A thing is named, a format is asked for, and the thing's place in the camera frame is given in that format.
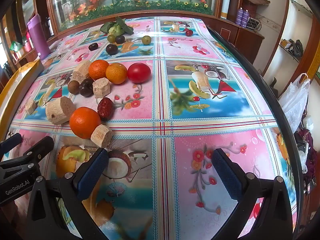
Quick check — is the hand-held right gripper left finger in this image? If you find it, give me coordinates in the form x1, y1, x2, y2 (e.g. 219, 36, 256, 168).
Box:
26, 148, 109, 240

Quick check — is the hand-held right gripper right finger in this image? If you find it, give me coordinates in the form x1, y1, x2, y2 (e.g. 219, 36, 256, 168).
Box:
211, 148, 294, 240

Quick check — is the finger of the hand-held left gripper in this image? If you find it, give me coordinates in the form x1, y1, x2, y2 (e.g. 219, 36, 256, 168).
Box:
0, 136, 54, 180
0, 133, 22, 155

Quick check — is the large sugarcane piece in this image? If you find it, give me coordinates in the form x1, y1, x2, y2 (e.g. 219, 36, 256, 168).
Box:
45, 96, 77, 125

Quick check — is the large orange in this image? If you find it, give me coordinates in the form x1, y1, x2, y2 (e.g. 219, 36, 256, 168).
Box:
69, 107, 102, 139

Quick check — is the yellow tray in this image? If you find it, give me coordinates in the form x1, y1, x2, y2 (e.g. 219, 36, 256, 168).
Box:
0, 59, 44, 140

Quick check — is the pale yellowish orange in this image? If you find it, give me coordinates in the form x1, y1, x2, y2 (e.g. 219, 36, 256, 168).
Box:
105, 63, 128, 85

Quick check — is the small sugarcane piece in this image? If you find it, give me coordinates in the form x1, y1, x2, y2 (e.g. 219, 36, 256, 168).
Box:
24, 99, 37, 115

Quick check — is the printed fruit tablecloth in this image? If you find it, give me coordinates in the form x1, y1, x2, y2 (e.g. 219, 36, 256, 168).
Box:
0, 16, 298, 240

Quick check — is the red jujube date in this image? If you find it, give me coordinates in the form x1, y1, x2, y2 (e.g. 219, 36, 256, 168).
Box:
97, 97, 114, 120

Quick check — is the brown longan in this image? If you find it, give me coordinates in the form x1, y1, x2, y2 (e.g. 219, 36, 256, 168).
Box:
67, 80, 80, 95

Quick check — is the dark passion fruit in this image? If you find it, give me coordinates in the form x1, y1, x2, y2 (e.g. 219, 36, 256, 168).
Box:
79, 78, 94, 97

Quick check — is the dark purple cloth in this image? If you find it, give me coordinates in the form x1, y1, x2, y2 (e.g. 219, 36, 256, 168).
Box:
294, 129, 314, 175

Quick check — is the green packet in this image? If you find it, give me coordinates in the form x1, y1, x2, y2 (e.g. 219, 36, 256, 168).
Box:
10, 41, 24, 53

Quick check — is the deep orange mandarin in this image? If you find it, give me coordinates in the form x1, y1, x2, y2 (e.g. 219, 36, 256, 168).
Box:
89, 60, 110, 80

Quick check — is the white plastic bag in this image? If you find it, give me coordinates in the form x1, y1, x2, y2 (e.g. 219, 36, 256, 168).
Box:
278, 73, 312, 132

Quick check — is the purple tumbler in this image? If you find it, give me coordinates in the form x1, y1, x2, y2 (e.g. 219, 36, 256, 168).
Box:
27, 14, 51, 59

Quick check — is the red tomato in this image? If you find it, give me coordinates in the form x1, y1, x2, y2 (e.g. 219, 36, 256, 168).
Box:
127, 63, 151, 84

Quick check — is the dark thermos flask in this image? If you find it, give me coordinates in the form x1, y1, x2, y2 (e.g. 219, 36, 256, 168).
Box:
44, 16, 55, 37

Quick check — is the wooden cabinet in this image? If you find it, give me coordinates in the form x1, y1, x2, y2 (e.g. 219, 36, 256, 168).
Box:
206, 17, 265, 65

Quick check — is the custard apple with leaves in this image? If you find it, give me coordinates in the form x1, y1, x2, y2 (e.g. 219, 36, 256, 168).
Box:
100, 16, 135, 36

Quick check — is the black shoe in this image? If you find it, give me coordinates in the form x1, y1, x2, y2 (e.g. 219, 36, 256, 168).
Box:
291, 39, 304, 58

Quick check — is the wire rack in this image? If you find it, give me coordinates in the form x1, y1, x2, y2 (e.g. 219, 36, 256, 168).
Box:
246, 16, 262, 30

